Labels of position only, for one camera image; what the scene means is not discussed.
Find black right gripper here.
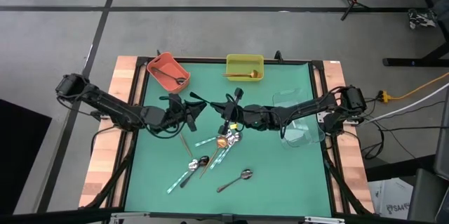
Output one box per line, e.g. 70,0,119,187
210,88,248,136

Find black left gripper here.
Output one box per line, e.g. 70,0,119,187
160,93,208,133

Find large shiny metal spoon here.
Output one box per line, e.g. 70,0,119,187
216,169,254,194

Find orange plastic bin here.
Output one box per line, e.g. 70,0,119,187
146,51,192,94

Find yellow-green plastic bin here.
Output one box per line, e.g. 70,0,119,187
225,53,264,82

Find clear plastic bin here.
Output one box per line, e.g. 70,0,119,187
272,88,326,149

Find black panel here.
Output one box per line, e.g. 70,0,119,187
0,99,53,215

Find white cardboard box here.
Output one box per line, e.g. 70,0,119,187
367,177,414,220

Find person's shoe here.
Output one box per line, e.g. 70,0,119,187
407,8,438,30

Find dark grey chair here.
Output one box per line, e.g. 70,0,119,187
406,90,449,224

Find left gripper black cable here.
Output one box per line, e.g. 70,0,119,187
142,93,185,140

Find black aluminium table frame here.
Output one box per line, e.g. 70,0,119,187
79,54,376,224

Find orange cord with yellow outlet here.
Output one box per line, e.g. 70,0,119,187
377,72,449,104

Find black desk frame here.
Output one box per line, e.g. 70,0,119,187
352,0,449,67

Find white cable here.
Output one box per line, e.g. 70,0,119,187
364,83,449,124

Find black floor cables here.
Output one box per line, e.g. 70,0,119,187
349,90,449,162

